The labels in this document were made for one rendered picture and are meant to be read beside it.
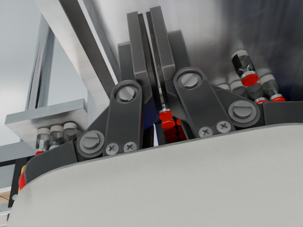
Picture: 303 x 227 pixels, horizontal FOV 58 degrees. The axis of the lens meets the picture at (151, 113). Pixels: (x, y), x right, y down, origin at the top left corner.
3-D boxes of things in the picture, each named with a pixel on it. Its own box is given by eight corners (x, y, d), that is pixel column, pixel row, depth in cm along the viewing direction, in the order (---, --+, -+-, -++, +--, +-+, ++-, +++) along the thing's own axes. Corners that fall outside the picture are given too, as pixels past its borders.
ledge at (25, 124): (110, 139, 54) (111, 148, 53) (48, 152, 55) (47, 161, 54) (84, 97, 43) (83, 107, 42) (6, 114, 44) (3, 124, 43)
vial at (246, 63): (246, 59, 37) (257, 83, 35) (230, 62, 37) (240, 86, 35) (248, 47, 35) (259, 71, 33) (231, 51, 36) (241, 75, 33)
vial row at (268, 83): (272, 81, 42) (284, 105, 39) (158, 106, 43) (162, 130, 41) (274, 72, 40) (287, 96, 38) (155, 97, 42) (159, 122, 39)
